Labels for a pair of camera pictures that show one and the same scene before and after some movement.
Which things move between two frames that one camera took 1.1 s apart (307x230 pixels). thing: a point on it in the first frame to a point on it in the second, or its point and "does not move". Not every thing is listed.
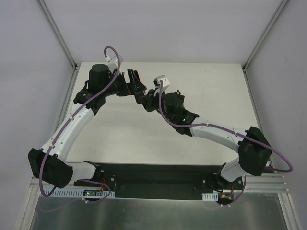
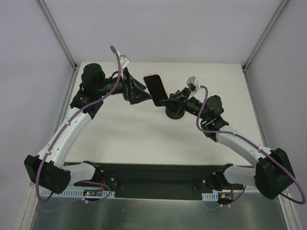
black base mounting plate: x=162 y=181 does not move
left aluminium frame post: x=74 y=65 does not move
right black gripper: x=148 y=103 to x=183 y=97
